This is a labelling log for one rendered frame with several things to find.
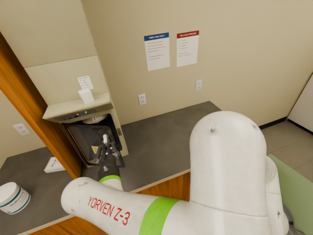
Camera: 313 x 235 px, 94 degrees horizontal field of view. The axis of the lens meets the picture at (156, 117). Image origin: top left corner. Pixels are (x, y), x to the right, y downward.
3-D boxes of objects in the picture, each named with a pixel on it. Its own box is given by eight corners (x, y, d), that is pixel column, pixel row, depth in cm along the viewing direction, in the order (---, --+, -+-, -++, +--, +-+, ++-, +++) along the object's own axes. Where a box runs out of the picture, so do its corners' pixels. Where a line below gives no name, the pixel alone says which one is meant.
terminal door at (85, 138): (86, 164, 109) (60, 123, 84) (125, 167, 104) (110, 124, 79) (86, 165, 108) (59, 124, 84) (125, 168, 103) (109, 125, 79)
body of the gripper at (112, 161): (115, 162, 64) (113, 147, 72) (96, 169, 63) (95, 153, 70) (119, 172, 69) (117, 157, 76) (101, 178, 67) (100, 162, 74)
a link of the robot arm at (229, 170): (275, 155, 58) (258, 89, 21) (282, 201, 53) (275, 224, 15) (239, 154, 66) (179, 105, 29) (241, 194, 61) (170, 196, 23)
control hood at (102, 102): (56, 120, 83) (47, 105, 77) (113, 106, 90) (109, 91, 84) (52, 133, 75) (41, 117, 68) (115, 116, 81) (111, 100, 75)
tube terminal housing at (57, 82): (88, 145, 131) (38, 55, 84) (124, 134, 138) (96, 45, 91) (87, 168, 112) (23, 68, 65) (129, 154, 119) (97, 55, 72)
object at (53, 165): (53, 160, 121) (50, 157, 118) (72, 157, 122) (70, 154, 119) (46, 173, 111) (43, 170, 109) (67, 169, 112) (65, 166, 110)
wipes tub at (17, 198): (12, 197, 99) (-5, 186, 89) (33, 190, 101) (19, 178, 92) (3, 218, 89) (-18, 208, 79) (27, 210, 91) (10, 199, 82)
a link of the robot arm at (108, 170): (102, 192, 64) (123, 184, 66) (93, 178, 57) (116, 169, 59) (101, 180, 68) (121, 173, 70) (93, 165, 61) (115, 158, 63)
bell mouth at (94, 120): (82, 112, 105) (79, 105, 102) (107, 106, 109) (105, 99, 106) (80, 127, 92) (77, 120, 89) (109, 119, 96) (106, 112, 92)
